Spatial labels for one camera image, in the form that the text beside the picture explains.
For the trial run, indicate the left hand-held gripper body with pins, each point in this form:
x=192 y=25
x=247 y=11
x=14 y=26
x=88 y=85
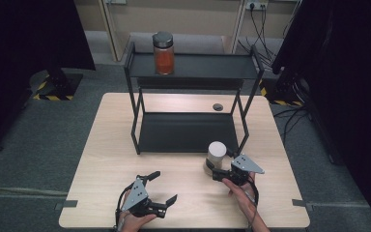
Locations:
x=140 y=196

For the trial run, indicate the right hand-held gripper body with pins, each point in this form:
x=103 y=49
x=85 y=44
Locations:
x=243 y=167

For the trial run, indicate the white-lid glass spice jar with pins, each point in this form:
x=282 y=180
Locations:
x=216 y=151

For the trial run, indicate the black metal two-tier rack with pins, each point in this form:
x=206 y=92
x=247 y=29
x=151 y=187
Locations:
x=186 y=132

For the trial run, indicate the metal-lid glass spice jar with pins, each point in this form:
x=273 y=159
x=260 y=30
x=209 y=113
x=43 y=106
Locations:
x=164 y=59

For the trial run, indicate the person's left hand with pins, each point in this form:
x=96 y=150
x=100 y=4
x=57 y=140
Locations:
x=135 y=222

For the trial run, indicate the person's right hand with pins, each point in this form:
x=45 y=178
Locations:
x=243 y=196

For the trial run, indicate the round grey table grommet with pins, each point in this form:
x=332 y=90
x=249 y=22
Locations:
x=217 y=107

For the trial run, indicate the stand base with striped tape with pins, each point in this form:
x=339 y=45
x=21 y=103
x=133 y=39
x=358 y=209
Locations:
x=56 y=85
x=280 y=93

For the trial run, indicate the black curtain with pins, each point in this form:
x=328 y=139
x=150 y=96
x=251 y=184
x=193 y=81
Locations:
x=351 y=80
x=13 y=64

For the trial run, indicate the beige cabinet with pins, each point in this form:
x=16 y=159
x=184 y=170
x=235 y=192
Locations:
x=180 y=16

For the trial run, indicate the white wall socket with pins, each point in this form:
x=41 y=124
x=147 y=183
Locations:
x=257 y=4

